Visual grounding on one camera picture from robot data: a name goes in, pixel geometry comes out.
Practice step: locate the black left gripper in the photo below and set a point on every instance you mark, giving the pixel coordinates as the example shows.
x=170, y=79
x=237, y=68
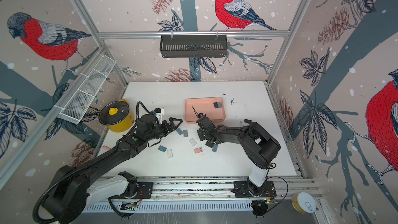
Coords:
x=172, y=126

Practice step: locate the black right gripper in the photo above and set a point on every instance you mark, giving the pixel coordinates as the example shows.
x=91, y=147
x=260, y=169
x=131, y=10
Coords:
x=201, y=136

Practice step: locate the pink plastic storage tray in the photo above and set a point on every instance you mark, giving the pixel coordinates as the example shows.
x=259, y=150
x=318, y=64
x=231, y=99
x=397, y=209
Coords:
x=192, y=107

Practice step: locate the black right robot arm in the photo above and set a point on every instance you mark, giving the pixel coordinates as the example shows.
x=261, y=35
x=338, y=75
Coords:
x=259, y=146

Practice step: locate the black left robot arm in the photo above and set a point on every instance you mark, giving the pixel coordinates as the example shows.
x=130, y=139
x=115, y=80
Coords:
x=67, y=195

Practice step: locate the white eraser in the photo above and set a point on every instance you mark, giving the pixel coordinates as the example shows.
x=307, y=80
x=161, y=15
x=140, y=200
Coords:
x=192, y=142
x=169, y=153

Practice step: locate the pink eraser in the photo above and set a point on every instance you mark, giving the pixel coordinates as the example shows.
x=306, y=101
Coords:
x=106, y=147
x=198, y=150

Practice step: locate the yellow electric cooking pot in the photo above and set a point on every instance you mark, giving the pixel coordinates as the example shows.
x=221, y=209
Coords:
x=117, y=116

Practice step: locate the yellow tape roll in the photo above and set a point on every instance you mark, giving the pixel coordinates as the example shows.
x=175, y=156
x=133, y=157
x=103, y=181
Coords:
x=304, y=203

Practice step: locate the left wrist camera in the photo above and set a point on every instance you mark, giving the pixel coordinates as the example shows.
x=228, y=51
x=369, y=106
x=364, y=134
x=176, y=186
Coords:
x=159, y=113

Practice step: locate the black hanging wire basket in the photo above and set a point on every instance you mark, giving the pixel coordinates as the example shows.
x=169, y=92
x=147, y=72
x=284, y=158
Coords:
x=194, y=46

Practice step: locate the white wire mesh shelf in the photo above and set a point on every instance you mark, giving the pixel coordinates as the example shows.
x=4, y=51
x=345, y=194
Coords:
x=89, y=84

